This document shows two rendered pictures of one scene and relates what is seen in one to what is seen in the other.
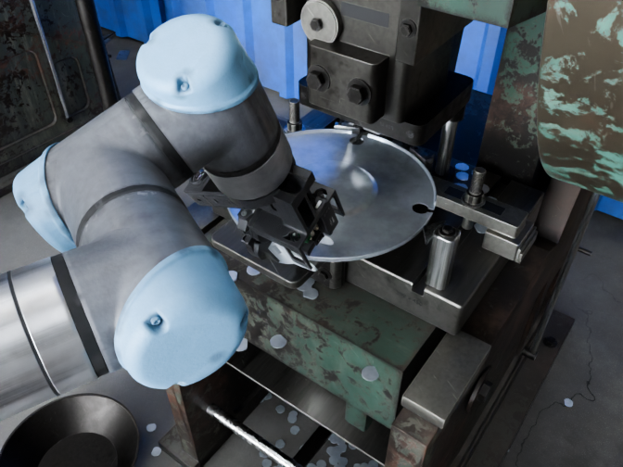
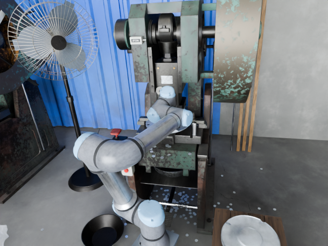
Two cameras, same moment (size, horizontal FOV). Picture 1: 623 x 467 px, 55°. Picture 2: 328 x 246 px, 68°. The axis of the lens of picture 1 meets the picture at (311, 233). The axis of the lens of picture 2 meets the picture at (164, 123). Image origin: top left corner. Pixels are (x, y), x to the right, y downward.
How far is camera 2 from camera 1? 0.88 m
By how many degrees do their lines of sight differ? 24
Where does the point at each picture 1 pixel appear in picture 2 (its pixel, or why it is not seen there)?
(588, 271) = (213, 147)
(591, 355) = (222, 164)
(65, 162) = (156, 108)
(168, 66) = (166, 92)
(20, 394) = (175, 126)
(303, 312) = (170, 149)
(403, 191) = not seen: hidden behind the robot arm
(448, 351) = (201, 147)
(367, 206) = not seen: hidden behind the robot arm
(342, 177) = not seen: hidden behind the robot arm
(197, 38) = (168, 88)
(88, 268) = (175, 112)
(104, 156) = (162, 105)
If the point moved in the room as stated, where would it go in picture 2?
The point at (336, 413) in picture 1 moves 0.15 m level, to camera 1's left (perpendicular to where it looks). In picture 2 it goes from (176, 183) to (157, 189)
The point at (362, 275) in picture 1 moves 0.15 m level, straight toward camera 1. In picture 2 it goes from (178, 139) to (187, 151)
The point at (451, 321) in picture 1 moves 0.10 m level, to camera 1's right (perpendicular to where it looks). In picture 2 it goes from (199, 140) to (212, 137)
